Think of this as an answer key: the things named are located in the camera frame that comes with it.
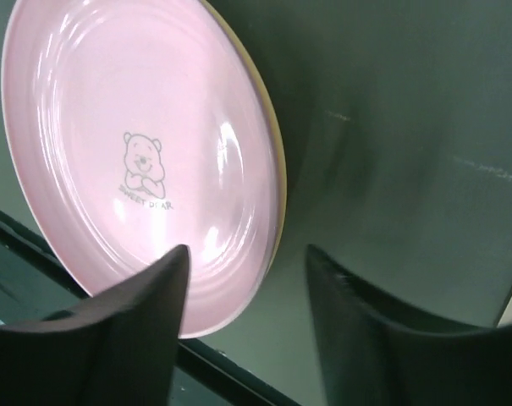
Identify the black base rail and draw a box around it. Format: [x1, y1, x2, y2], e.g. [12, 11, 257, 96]
[0, 210, 294, 405]

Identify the yellow plate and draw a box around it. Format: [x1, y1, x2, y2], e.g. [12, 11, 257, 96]
[201, 1, 288, 270]

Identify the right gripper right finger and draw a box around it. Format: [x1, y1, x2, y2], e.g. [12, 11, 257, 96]
[306, 245, 512, 405]

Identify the pink plate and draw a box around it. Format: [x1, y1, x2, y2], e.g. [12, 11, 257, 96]
[1, 1, 278, 338]

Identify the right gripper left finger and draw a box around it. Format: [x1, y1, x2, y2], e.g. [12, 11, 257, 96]
[0, 244, 190, 405]

